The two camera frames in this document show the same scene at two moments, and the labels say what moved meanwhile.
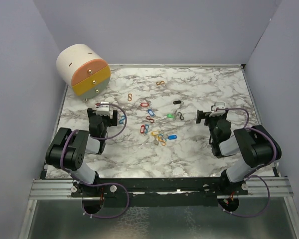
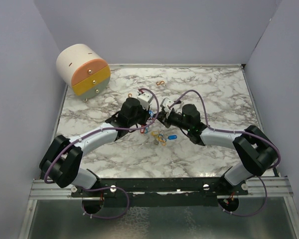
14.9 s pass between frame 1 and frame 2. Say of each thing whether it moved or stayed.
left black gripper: moved
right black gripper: moved
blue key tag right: stayed
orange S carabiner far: stayed
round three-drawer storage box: stayed
